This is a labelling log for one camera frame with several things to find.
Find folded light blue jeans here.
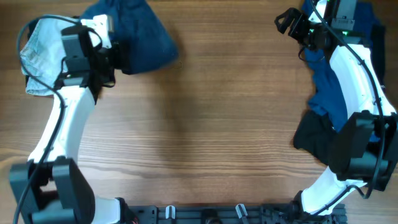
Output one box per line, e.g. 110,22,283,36
20,17,77,87

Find blue garment in pile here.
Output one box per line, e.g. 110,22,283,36
304,1,386,134

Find right black cable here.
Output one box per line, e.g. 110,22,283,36
297,0,387,217

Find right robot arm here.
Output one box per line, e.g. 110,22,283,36
274,1,397,222

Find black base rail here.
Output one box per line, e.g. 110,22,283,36
129,203,348,224

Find black garment under pile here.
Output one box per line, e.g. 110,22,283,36
292,23,387,166

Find navy blue shorts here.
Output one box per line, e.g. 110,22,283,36
80,0,178,75

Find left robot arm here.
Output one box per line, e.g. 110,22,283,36
9,24,139,223

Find black cable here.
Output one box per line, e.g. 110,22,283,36
12,14,103,224
297,0,387,217

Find left black cable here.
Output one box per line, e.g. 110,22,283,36
12,14,103,224

